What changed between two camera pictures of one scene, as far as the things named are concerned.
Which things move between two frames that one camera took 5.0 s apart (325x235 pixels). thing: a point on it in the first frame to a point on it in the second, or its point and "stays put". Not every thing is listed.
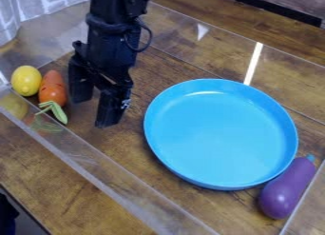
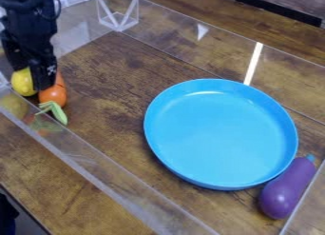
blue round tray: [221, 133] stays put
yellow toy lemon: [25, 80] stays put
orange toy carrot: [52, 94] stays put
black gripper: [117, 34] to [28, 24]
